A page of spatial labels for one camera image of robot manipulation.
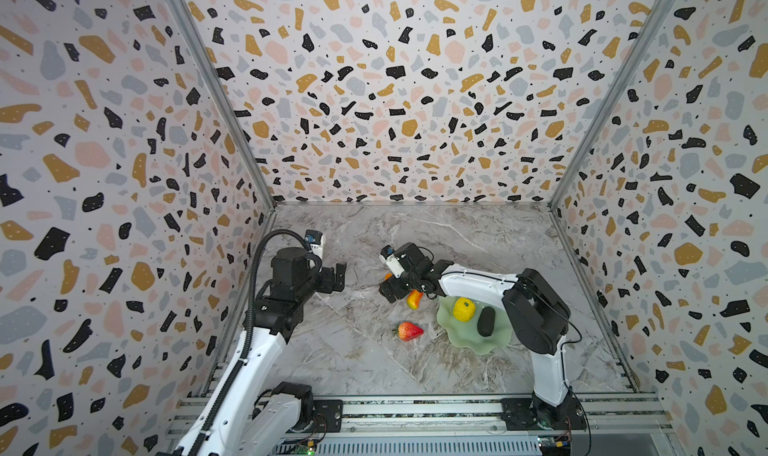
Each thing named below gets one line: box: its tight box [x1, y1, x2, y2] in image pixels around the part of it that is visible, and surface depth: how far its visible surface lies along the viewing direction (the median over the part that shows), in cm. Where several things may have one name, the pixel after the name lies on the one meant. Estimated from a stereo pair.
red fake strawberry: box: [397, 322, 424, 342], surface depth 87 cm
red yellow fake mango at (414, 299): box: [406, 289, 424, 310], surface depth 94 cm
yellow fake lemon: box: [452, 297, 476, 323], surface depth 89 cm
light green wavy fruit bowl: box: [436, 296, 513, 355], surface depth 90 cm
